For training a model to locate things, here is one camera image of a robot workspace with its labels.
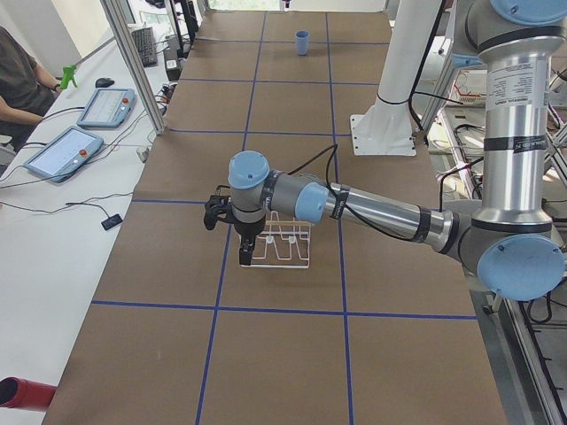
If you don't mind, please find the black box with label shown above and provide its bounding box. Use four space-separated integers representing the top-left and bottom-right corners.
163 35 183 81

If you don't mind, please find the red cylinder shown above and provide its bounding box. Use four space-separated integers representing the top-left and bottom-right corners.
1 377 57 412

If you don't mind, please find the small black device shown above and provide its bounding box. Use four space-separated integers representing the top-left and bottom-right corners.
101 214 123 231

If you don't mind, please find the far blue teach pendant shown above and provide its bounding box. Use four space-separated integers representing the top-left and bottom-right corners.
76 88 136 128

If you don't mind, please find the seated person in grey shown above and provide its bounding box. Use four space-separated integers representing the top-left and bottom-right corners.
0 27 62 152

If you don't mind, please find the white wire cup holder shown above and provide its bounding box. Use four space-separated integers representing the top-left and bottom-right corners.
250 212 313 269

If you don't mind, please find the black computer mouse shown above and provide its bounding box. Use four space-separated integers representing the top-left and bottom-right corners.
95 78 114 88

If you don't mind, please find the black keyboard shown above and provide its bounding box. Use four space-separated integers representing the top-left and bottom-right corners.
130 27 158 67

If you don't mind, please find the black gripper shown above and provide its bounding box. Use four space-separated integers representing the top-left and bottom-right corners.
234 220 262 266

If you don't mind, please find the blue teach pendant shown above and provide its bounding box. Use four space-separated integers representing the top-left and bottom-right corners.
76 88 136 128
23 127 104 183

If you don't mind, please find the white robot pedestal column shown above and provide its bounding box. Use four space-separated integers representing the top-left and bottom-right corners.
350 0 452 156

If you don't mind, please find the aluminium frame post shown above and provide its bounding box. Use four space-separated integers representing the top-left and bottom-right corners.
100 0 165 135

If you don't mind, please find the light blue plastic cup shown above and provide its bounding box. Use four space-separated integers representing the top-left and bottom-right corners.
295 30 310 56

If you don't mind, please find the near blue teach pendant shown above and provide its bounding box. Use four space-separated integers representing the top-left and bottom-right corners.
23 127 104 183

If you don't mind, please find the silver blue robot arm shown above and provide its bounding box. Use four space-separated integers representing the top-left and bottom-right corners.
227 1 566 301

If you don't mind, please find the green plastic clamp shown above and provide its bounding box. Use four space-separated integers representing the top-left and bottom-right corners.
60 65 78 90

